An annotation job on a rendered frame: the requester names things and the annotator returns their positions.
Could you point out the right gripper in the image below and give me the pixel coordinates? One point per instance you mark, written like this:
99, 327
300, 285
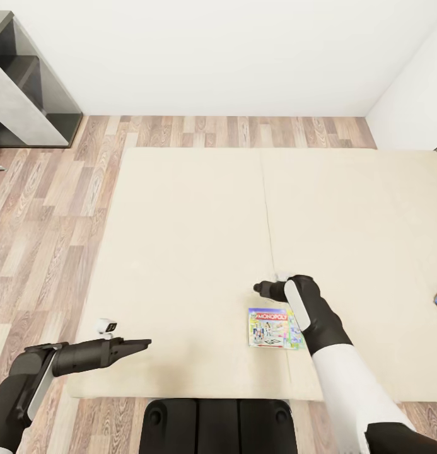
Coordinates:
268, 290

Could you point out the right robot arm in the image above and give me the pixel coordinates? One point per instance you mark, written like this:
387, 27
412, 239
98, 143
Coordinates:
364, 419

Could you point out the bed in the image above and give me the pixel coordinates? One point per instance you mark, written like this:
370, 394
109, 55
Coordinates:
191, 231

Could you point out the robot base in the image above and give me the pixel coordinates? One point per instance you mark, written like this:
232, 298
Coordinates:
217, 426

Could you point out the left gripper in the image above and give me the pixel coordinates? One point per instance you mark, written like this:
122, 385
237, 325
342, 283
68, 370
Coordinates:
101, 353

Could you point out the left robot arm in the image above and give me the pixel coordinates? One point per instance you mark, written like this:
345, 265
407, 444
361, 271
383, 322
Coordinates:
32, 372

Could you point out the desk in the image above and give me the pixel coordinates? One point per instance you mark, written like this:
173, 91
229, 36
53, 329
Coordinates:
36, 110

